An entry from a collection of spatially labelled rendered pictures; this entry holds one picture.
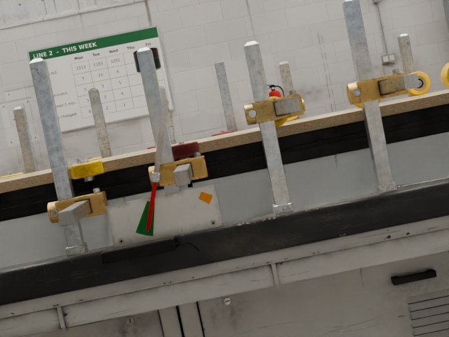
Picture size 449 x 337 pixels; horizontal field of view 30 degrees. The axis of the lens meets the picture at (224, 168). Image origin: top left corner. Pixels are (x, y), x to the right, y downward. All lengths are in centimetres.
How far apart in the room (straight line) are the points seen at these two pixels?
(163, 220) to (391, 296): 69
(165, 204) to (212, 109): 718
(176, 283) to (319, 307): 45
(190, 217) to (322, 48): 736
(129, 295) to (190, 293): 15
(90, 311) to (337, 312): 67
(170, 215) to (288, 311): 49
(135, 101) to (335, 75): 218
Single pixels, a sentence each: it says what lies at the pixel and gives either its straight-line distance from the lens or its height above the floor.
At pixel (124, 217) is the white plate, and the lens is 198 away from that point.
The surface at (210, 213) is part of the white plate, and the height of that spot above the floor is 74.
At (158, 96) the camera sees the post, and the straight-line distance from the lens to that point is 197.
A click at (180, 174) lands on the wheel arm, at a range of 169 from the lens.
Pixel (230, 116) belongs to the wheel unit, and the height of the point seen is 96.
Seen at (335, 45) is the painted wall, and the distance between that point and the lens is 928.
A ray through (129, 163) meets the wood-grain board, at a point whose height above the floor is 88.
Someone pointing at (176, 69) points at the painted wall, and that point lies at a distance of 915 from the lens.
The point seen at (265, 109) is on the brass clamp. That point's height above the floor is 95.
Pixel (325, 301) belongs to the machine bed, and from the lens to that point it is 229.
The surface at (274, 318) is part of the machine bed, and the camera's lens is 229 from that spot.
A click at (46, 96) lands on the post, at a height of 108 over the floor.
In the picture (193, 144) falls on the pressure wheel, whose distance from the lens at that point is 207.
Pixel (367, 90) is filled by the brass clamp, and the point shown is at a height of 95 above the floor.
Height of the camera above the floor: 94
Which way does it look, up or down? 3 degrees down
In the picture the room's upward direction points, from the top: 11 degrees counter-clockwise
